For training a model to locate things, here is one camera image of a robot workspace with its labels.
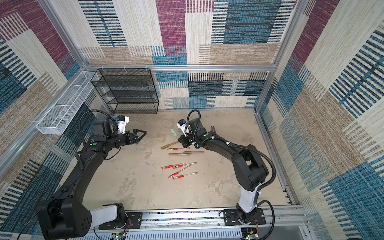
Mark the red gel pen left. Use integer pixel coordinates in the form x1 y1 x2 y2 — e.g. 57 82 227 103
162 163 186 170

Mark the red gel pen bottom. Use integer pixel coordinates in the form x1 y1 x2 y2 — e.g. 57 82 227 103
172 172 198 180

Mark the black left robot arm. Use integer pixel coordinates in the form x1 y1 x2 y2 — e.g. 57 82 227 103
36 115 147 240

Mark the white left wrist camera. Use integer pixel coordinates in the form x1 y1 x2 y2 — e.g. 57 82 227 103
115 115 130 134

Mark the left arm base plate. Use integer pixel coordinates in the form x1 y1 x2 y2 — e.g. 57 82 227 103
97 212 143 230

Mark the white wire mesh basket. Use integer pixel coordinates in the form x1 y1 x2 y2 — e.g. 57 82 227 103
36 72 95 135

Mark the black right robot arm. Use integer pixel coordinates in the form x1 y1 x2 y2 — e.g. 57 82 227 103
177 110 277 225

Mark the brown marker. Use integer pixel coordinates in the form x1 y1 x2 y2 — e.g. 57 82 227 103
183 151 205 154
169 153 191 156
161 141 179 150

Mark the black wire mesh shelf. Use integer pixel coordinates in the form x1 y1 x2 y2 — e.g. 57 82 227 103
91 68 159 115

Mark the brown marker upper left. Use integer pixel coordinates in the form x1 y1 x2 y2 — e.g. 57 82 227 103
161 141 179 150

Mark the red gel pen diagonal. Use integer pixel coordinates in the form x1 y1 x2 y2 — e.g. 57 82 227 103
168 165 191 179

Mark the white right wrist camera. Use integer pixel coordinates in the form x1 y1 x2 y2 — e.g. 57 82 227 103
177 119 192 136

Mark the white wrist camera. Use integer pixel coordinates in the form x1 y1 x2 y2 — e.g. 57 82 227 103
177 119 192 136
115 115 130 134

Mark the red gel pen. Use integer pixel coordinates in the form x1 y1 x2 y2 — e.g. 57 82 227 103
172 162 197 169
167 148 191 151
172 172 198 180
162 163 186 170

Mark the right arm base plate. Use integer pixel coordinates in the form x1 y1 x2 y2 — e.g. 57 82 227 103
223 208 266 226

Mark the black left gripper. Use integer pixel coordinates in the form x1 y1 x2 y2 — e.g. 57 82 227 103
107 129 147 150

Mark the light green marker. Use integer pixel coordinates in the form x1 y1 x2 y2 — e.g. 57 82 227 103
171 129 179 139

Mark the brown marker middle left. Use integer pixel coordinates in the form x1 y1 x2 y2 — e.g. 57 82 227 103
169 153 191 156

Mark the brown marker middle right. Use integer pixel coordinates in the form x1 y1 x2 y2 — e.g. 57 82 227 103
183 151 205 154

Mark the red gel pen upper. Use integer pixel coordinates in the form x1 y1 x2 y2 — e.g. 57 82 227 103
167 148 191 151

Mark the red gel pen right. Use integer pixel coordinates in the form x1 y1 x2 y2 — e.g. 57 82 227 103
172 162 197 169

